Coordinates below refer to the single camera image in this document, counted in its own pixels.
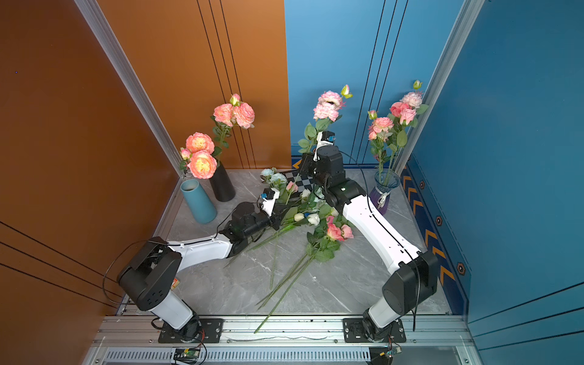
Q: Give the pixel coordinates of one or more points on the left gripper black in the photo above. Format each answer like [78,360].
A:
[275,220]

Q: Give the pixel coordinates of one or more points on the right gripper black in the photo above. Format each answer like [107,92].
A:
[307,163]

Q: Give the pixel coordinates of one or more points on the bunch of pink flowers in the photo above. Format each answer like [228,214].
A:
[326,231]

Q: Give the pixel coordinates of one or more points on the pale pink double stem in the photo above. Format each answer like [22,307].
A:
[326,112]

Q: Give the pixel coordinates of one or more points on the pink double bloom stem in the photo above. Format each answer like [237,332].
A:
[380,135]

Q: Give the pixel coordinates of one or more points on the large peach bloom stem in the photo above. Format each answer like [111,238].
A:
[198,156]

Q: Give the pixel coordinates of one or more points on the pink rose stem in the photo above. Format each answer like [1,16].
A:
[407,116]
[398,108]

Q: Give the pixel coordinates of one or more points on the peach double bloom stem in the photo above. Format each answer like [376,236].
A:
[234,113]

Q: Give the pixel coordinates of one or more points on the pale pink carnation stem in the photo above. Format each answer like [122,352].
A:
[414,99]

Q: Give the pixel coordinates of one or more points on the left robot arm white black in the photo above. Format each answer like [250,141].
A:
[149,275]

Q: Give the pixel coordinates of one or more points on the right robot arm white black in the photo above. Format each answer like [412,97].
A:
[413,274]

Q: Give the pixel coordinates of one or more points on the black cylindrical vase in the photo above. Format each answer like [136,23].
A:
[221,185]

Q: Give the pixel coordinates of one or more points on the teal ceramic vase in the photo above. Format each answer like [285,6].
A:
[198,201]

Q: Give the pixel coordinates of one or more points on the blue purple glass vase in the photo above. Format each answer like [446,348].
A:
[385,183]

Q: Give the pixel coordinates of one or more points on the black white chessboard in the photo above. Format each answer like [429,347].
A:
[304,183]

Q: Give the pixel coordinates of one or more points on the red box left side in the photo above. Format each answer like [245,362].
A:
[175,283]

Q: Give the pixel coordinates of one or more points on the left green circuit board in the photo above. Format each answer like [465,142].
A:
[186,356]

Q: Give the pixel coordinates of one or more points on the green circuit board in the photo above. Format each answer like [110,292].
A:
[391,352]
[186,356]

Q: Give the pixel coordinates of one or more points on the right green circuit board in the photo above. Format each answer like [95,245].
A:
[391,352]

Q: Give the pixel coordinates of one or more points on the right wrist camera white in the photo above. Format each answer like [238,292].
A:
[324,138]

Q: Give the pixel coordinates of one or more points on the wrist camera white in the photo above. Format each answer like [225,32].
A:
[268,199]
[324,138]

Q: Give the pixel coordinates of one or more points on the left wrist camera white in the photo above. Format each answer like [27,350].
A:
[268,199]

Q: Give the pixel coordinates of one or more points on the right aluminium corner post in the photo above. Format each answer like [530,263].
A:
[458,36]

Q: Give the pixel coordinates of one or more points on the aluminium corner post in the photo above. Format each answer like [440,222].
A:
[458,36]
[101,29]

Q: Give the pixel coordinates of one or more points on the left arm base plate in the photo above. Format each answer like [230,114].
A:
[210,329]

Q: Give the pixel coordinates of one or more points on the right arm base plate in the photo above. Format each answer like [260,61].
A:
[362,330]

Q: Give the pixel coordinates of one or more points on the aluminium front rail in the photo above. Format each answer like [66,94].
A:
[285,330]

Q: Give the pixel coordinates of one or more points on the left aluminium corner post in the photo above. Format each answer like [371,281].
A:
[101,29]

